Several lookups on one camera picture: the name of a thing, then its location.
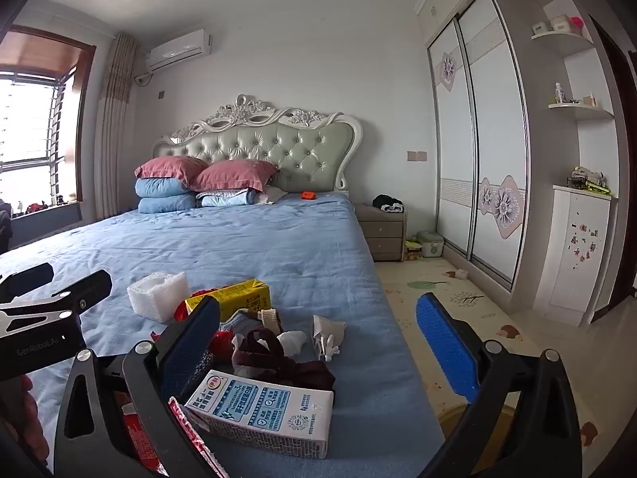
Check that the folded patterned quilt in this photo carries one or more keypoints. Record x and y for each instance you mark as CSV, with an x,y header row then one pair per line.
x,y
224,198

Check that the pink pillow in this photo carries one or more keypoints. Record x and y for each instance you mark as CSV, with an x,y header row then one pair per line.
x,y
169,167
231,175

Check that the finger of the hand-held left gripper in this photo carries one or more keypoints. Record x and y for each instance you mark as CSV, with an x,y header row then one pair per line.
x,y
89,289
30,279

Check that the red white wrapper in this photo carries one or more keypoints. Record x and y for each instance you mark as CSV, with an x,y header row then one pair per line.
x,y
191,438

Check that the blue white milk carton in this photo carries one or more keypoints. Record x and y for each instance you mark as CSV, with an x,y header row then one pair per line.
x,y
263,408

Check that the white tissue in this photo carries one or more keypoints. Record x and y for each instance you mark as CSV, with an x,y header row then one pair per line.
x,y
291,341

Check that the green white storage box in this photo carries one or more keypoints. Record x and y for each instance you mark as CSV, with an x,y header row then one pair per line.
x,y
429,245

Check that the window with brown frame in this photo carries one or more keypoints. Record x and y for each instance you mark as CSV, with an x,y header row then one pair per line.
x,y
30,119

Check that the yellow drink carton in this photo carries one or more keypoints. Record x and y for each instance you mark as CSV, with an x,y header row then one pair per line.
x,y
244,298

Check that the bed with blue sheet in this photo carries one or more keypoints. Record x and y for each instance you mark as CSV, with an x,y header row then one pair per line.
x,y
249,239

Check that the yellow green items pile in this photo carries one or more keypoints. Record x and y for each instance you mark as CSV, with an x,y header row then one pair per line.
x,y
589,179

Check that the small orange object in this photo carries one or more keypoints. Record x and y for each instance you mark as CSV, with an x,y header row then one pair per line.
x,y
308,195

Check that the beige wall switch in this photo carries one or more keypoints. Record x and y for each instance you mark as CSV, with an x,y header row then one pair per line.
x,y
417,156

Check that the cream printed play mat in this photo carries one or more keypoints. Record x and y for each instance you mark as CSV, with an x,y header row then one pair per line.
x,y
502,318

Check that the white sliding door wardrobe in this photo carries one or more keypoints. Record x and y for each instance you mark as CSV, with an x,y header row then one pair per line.
x,y
492,109

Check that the white foam packing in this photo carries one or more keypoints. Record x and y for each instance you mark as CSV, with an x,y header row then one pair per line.
x,y
154,298

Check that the maroon cloth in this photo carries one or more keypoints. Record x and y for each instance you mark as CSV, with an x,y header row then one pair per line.
x,y
298,373

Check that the grey nightstand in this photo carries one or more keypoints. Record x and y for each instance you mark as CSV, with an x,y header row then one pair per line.
x,y
383,239

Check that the folded blue quilt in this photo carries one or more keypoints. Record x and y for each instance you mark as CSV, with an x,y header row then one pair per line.
x,y
166,204
161,188

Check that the black clothing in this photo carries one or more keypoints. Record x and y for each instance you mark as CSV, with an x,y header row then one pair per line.
x,y
385,200

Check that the white cabinet with stickers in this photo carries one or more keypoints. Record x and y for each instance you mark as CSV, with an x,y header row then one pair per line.
x,y
572,259

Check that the tufted green white headboard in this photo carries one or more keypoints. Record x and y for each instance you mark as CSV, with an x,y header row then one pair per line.
x,y
278,154

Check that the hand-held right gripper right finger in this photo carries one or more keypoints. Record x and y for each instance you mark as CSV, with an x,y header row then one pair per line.
x,y
445,348

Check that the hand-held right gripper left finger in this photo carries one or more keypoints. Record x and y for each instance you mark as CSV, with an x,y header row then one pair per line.
x,y
191,343

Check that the white cloth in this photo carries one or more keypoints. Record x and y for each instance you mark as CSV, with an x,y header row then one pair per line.
x,y
271,194

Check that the beige striped curtain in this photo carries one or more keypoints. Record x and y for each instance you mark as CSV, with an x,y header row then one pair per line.
x,y
114,134

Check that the white paper wrapper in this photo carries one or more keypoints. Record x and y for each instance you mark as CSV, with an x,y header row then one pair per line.
x,y
326,331

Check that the yellow green toy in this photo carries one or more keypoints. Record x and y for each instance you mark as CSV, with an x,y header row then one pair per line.
x,y
411,249

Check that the white corner shelf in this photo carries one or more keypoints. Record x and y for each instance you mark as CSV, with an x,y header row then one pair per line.
x,y
580,109
562,40

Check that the dark red door frame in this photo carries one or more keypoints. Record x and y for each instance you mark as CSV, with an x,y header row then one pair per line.
x,y
624,159

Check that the white air conditioner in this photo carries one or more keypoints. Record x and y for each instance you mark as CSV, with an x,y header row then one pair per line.
x,y
176,50

